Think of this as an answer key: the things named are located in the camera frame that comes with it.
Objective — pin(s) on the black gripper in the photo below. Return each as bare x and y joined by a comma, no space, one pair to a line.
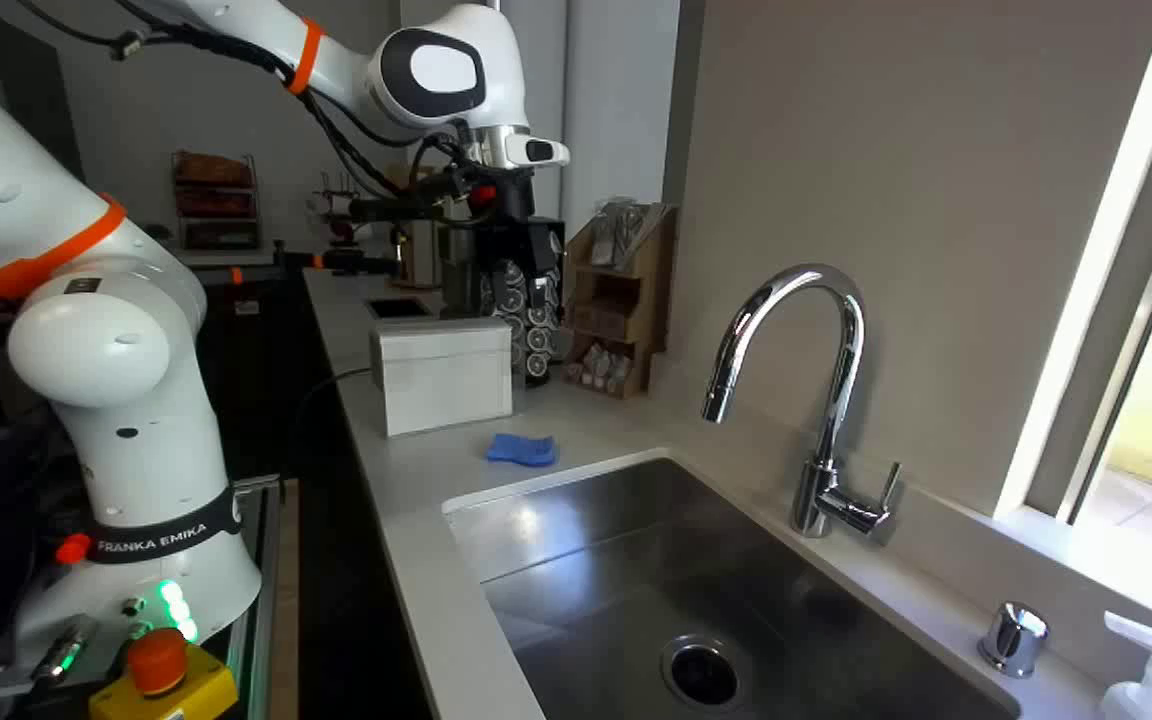
499,213

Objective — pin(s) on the blue sponge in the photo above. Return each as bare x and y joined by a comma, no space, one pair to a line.
521,450

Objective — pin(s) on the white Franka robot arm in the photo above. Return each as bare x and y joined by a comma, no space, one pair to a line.
120,384

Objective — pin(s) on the wooden countertop organizer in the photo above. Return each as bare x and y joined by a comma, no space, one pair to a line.
623,322

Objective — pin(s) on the chrome countertop button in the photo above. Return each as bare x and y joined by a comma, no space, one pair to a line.
1015,642

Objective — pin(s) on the white rectangular box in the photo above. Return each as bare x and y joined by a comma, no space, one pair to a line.
443,382

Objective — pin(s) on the clear plastic bag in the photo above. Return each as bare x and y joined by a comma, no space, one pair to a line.
619,226

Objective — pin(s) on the dark background shelf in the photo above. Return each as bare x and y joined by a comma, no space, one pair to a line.
219,203

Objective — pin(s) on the stainless steel sink basin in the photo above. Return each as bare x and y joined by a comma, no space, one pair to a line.
628,563

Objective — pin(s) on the chrome gooseneck faucet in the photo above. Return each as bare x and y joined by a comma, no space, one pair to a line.
848,384

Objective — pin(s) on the wooden plank edge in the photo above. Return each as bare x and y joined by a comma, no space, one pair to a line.
286,603

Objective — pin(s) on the round sink drain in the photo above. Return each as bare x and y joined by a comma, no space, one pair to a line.
703,668

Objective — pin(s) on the red emergency stop yellow box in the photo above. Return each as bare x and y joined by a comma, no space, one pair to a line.
161,672

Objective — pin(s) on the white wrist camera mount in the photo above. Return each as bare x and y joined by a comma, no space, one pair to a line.
530,145

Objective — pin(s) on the white window frame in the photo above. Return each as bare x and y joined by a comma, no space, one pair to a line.
1097,252

